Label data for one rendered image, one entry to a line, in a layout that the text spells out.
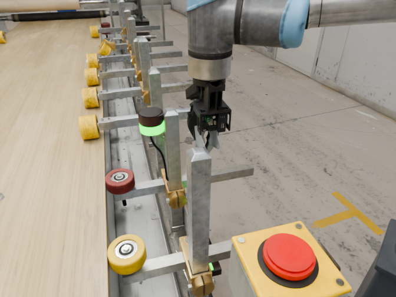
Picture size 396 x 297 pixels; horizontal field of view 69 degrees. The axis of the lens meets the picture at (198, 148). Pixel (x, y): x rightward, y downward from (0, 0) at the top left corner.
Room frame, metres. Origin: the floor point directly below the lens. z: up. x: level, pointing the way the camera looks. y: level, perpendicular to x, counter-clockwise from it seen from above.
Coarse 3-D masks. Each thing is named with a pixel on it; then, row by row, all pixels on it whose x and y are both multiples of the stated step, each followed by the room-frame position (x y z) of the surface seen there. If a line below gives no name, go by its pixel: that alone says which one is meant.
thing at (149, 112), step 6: (144, 108) 0.64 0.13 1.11; (150, 108) 0.64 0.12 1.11; (156, 108) 0.64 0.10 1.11; (144, 114) 0.61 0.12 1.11; (150, 114) 0.61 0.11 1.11; (156, 114) 0.61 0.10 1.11; (144, 126) 0.60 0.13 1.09; (156, 126) 0.60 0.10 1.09; (150, 138) 0.62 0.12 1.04; (162, 156) 0.62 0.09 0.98; (168, 180) 0.62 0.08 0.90
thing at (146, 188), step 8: (224, 168) 0.73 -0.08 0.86; (232, 168) 0.73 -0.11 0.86; (240, 168) 0.73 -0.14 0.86; (248, 168) 0.73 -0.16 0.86; (184, 176) 0.69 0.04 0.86; (216, 176) 0.70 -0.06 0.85; (224, 176) 0.70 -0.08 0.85; (232, 176) 0.71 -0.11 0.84; (240, 176) 0.72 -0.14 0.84; (136, 184) 0.65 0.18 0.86; (144, 184) 0.65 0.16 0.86; (152, 184) 0.65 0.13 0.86; (160, 184) 0.65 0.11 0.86; (184, 184) 0.67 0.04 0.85; (128, 192) 0.62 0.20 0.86; (136, 192) 0.63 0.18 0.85; (144, 192) 0.64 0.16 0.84; (152, 192) 0.64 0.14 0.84; (160, 192) 0.65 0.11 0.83
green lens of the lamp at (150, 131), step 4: (140, 124) 0.61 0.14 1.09; (140, 128) 0.60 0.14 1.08; (144, 128) 0.59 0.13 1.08; (148, 128) 0.59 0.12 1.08; (152, 128) 0.59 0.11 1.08; (156, 128) 0.60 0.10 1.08; (160, 128) 0.60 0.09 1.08; (140, 132) 0.61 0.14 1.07; (144, 132) 0.60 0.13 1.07; (148, 132) 0.59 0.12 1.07; (152, 132) 0.59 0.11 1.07; (156, 132) 0.60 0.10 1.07; (160, 132) 0.60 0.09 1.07
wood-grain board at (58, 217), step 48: (0, 48) 1.98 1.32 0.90; (48, 48) 1.98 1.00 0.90; (96, 48) 1.98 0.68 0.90; (0, 96) 1.20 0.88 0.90; (48, 96) 1.20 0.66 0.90; (0, 144) 0.81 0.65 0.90; (48, 144) 0.81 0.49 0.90; (96, 144) 0.81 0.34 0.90; (0, 192) 0.57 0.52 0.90; (48, 192) 0.57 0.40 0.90; (96, 192) 0.57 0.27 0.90; (0, 240) 0.42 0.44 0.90; (48, 240) 0.42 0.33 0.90; (96, 240) 0.42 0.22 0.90; (0, 288) 0.31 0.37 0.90; (48, 288) 0.31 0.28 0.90; (96, 288) 0.31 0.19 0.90
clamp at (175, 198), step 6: (162, 174) 0.69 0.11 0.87; (168, 186) 0.63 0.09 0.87; (168, 192) 0.61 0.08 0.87; (174, 192) 0.61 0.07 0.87; (180, 192) 0.61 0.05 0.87; (168, 198) 0.60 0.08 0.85; (174, 198) 0.59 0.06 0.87; (180, 198) 0.59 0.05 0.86; (174, 204) 0.59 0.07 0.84; (180, 204) 0.59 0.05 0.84
